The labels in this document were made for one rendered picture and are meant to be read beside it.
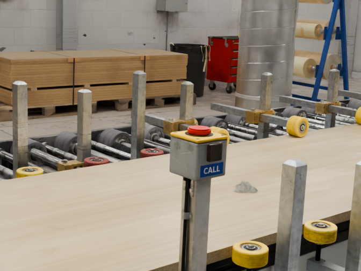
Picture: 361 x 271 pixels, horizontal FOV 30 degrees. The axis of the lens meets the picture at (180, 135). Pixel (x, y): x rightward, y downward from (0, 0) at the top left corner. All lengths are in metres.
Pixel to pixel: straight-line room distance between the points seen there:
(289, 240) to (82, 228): 0.51
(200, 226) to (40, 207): 0.68
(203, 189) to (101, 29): 8.30
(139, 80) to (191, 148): 1.32
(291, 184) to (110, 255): 0.41
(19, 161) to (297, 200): 1.10
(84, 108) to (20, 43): 6.59
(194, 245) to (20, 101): 1.12
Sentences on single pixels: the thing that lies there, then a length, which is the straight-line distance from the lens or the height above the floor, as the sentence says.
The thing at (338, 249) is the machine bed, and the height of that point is 0.78.
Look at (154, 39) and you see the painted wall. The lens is 9.90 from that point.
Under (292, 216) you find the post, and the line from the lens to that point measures 1.34.
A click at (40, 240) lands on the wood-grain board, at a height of 0.90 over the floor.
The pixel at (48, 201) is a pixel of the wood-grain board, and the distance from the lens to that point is 1.80.
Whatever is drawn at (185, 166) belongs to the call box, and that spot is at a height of 1.17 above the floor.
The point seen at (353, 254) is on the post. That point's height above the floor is 0.89.
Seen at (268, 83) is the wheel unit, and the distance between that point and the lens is 2.87.
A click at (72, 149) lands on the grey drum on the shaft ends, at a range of 2.78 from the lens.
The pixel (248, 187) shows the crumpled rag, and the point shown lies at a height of 0.91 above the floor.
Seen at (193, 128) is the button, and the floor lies 1.23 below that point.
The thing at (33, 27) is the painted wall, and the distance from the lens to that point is 8.91.
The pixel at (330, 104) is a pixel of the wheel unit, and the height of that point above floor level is 0.97.
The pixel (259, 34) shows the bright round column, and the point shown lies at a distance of 5.59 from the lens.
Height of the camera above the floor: 1.46
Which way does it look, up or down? 12 degrees down
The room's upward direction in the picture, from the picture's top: 3 degrees clockwise
